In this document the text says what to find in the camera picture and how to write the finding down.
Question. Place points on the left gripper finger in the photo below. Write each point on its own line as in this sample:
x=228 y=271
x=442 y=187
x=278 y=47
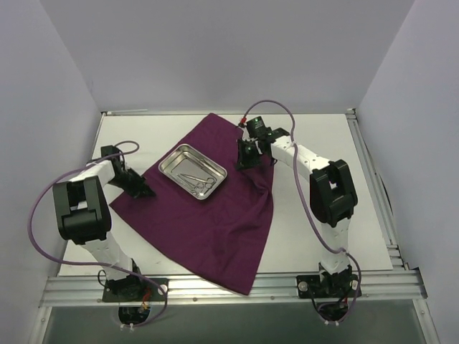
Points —
x=142 y=191
x=134 y=179

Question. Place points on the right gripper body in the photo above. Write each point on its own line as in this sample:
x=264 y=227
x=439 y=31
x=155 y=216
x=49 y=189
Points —
x=249 y=154

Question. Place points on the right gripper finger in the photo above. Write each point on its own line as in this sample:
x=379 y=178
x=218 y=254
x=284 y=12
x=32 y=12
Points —
x=246 y=155
x=267 y=155

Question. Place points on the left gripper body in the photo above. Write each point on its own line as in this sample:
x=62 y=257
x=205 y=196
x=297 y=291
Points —
x=137 y=185

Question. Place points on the purple cloth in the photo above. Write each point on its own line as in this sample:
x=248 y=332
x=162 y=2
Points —
x=222 y=238

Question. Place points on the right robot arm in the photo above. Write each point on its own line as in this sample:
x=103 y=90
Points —
x=325 y=187

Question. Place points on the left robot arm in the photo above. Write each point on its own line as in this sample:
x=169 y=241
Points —
x=83 y=215

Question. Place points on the steel surgical scissors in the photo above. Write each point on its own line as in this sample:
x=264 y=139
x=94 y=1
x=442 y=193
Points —
x=198 y=182

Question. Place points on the steel forceps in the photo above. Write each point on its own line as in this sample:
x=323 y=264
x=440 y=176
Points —
x=196 y=190

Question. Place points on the steel instrument tray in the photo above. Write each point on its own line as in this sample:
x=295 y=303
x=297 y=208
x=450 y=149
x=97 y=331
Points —
x=186 y=159

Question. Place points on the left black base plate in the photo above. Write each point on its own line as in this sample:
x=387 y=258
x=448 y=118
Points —
x=133 y=289

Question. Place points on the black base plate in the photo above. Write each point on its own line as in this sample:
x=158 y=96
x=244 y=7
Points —
x=326 y=286
x=133 y=289

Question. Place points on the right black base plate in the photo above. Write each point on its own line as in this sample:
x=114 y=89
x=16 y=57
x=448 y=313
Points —
x=326 y=286

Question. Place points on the aluminium right rail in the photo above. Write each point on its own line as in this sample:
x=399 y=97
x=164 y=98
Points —
x=378 y=194

